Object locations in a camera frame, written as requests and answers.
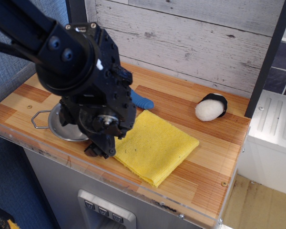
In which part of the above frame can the white and black plush toy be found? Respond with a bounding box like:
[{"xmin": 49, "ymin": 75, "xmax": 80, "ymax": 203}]
[{"xmin": 195, "ymin": 93, "xmax": 228, "ymax": 122}]

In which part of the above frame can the white ridged side unit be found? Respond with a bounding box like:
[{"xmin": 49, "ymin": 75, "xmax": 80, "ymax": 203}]
[{"xmin": 237, "ymin": 90, "xmax": 286, "ymax": 193}]

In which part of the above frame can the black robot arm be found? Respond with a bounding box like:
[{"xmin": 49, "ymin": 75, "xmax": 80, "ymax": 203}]
[{"xmin": 0, "ymin": 0, "xmax": 136, "ymax": 158}]

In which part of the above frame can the yellow folded cloth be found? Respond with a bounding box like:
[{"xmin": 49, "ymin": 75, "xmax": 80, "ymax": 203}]
[{"xmin": 114, "ymin": 110, "xmax": 199, "ymax": 187}]

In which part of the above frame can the stainless steel bowl with handles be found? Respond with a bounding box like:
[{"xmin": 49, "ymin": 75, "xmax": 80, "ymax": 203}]
[{"xmin": 31, "ymin": 103, "xmax": 88, "ymax": 142}]

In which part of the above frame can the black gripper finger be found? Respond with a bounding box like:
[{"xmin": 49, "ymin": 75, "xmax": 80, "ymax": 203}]
[
  {"xmin": 84, "ymin": 142, "xmax": 109, "ymax": 159},
  {"xmin": 59, "ymin": 104, "xmax": 74, "ymax": 126}
]

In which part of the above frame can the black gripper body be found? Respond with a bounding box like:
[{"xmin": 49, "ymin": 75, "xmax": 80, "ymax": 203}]
[{"xmin": 60, "ymin": 22, "xmax": 136, "ymax": 155}]

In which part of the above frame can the silver dispenser button panel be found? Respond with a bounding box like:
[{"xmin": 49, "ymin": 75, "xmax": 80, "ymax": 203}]
[{"xmin": 78, "ymin": 189, "xmax": 137, "ymax": 229}]

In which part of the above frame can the dark vertical frame post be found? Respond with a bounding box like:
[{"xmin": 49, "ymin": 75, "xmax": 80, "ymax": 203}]
[{"xmin": 245, "ymin": 0, "xmax": 286, "ymax": 118}]

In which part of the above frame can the grey toy fridge cabinet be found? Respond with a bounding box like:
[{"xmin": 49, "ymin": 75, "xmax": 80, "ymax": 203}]
[{"xmin": 25, "ymin": 149, "xmax": 218, "ymax": 229}]

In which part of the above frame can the blue handled metal spork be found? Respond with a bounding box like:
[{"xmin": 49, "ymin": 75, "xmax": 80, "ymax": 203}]
[{"xmin": 130, "ymin": 90, "xmax": 154, "ymax": 110}]

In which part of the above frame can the yellow black object at corner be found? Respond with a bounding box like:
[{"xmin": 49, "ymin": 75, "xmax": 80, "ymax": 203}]
[{"xmin": 0, "ymin": 216, "xmax": 20, "ymax": 229}]

